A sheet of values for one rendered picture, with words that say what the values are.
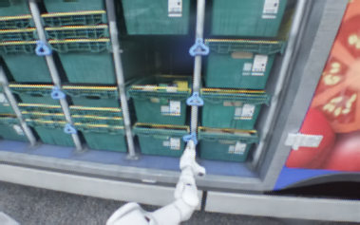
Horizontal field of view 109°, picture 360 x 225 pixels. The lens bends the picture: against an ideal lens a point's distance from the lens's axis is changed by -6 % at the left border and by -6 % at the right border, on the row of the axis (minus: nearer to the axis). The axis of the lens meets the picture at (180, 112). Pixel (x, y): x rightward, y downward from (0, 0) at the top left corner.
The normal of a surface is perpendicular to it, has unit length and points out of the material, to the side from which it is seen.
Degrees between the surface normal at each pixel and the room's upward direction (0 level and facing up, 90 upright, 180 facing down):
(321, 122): 90
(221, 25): 98
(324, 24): 90
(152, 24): 98
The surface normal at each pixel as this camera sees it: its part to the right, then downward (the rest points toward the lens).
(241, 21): -0.11, 0.42
